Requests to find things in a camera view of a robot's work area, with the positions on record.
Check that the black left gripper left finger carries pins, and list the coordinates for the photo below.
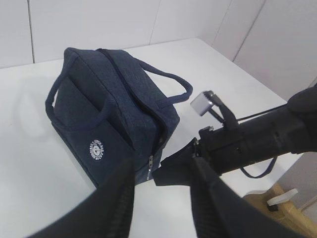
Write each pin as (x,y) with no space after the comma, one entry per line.
(107,213)

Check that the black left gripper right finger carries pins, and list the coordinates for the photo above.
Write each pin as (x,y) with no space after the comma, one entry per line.
(218,212)

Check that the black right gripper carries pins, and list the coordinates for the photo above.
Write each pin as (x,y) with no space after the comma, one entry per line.
(224,149)

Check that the navy blue lunch bag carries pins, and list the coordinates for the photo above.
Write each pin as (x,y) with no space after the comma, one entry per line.
(108,106)

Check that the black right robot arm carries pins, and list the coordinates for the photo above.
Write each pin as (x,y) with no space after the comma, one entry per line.
(289,128)

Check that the wooden stool with white part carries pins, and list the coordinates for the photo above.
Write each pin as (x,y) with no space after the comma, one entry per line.
(286,214)

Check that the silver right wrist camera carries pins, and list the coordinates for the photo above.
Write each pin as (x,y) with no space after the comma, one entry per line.
(209,102)

